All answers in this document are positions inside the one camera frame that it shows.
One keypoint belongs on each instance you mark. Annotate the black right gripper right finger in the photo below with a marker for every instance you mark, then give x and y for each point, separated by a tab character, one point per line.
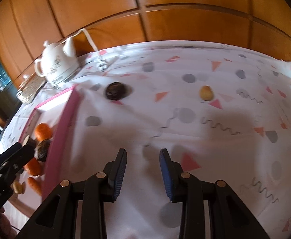
209	210

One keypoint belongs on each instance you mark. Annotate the dark cylinder with tan top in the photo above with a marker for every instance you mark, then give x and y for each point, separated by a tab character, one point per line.
28	141

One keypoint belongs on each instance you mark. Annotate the dark brown oval fruit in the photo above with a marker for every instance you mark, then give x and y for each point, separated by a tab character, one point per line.
42	150

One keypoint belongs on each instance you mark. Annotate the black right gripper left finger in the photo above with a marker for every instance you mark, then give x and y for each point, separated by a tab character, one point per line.
56	216

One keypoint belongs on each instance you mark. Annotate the dark round fruit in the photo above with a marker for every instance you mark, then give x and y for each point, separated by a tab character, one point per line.
115	91

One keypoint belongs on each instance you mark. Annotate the white ceramic electric kettle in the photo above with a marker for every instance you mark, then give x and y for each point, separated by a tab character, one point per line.
58	61

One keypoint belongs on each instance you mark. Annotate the right small tan potato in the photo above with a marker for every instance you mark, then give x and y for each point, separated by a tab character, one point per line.
206	93

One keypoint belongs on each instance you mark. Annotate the small orange mandarin with stem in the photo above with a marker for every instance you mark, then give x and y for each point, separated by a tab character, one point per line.
34	167

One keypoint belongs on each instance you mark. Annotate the left small tan potato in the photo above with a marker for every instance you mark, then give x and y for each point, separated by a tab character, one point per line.
19	188

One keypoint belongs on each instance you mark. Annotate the orange carrot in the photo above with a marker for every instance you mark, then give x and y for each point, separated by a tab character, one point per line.
35	184

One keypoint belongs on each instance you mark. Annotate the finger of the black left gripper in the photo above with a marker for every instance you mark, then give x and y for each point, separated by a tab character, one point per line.
16	162
9	152

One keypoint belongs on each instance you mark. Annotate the left human hand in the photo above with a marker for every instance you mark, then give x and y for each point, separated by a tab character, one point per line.
5	225

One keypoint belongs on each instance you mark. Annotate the white patterned tablecloth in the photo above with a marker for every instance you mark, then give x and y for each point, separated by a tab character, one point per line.
242	136

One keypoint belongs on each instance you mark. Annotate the wooden wall cabinet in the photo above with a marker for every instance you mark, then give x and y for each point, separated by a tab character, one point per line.
260	25

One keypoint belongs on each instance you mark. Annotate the small tan potato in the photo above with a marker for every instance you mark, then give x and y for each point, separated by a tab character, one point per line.
206	93
19	188

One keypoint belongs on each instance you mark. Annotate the woven tissue box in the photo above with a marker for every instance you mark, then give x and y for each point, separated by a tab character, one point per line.
29	88

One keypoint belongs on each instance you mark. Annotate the large orange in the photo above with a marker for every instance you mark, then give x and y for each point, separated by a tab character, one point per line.
42	132

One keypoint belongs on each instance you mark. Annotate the pink white tray box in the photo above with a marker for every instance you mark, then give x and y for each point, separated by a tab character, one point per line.
47	124

